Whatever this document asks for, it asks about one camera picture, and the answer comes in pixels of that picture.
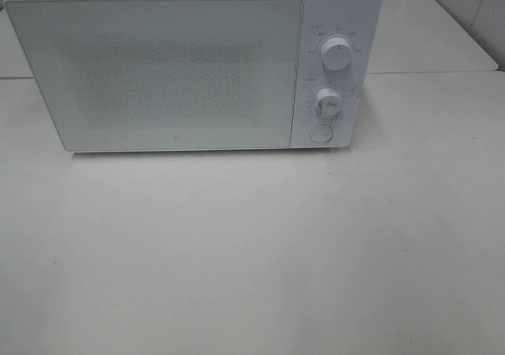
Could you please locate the white microwave door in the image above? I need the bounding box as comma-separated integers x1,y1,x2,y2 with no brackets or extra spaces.
7,0,302,152

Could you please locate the white upper power knob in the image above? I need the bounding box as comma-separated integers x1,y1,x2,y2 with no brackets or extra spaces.
320,34,354,71

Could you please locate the white microwave oven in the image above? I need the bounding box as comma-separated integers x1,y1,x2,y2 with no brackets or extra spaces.
4,0,382,151

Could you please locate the round white door button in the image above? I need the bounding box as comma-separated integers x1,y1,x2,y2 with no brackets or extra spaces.
309,125,334,144

